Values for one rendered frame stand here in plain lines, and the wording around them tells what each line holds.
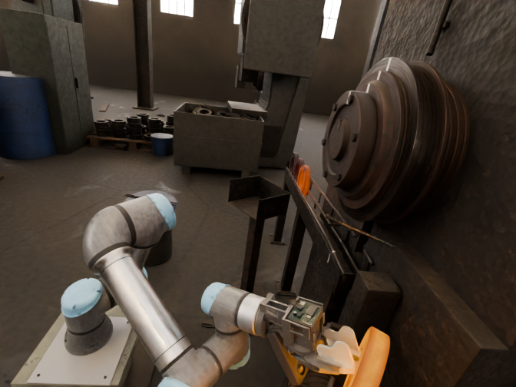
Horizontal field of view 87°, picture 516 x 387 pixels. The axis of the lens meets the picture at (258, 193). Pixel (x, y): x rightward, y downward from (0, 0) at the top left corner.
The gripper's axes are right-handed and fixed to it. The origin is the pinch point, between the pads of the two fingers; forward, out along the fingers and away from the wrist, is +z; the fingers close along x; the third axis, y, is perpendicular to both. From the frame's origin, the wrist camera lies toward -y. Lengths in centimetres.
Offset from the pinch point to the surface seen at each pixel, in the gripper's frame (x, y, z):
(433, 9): 69, 67, 3
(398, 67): 44, 51, -3
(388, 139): 33.7, 34.0, -2.7
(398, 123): 34, 38, -1
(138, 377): 3, -61, -91
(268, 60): 252, 96, -159
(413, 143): 30.2, 33.5, 2.7
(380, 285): 29.5, -3.8, -2.4
